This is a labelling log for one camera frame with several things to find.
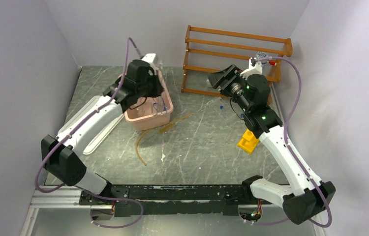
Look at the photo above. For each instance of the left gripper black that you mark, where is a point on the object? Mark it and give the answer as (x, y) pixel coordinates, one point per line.
(158, 88)

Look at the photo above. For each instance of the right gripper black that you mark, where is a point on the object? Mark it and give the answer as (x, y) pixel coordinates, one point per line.
(225, 78)

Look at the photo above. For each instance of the blue safety glasses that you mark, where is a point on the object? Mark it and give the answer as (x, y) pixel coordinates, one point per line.
(158, 109)

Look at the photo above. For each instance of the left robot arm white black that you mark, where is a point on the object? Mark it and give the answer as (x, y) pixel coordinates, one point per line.
(60, 155)

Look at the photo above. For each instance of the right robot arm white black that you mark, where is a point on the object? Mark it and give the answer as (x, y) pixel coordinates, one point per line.
(306, 194)

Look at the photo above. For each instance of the pink plastic bin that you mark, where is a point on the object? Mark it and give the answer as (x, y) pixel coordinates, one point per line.
(141, 117)

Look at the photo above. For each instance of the wooden shelf rack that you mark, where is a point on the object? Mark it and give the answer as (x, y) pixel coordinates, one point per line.
(211, 50)

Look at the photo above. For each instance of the blue white jar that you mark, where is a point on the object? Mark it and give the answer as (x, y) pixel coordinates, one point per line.
(261, 55)

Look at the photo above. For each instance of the yellow test tube rack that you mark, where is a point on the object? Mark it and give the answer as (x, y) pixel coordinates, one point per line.
(248, 142)

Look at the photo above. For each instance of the white bin lid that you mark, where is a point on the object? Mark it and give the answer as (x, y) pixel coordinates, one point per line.
(103, 136)

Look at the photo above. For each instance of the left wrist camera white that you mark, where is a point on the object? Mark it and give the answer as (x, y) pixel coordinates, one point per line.
(153, 59)

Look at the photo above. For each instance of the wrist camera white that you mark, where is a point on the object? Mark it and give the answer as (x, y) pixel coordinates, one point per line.
(153, 59)
(254, 67)

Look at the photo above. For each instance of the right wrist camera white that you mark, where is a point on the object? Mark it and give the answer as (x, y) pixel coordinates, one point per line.
(254, 67)

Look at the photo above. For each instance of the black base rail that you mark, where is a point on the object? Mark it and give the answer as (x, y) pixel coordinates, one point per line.
(226, 199)

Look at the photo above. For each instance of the aluminium frame rail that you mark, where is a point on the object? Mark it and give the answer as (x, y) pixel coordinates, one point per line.
(66, 197)

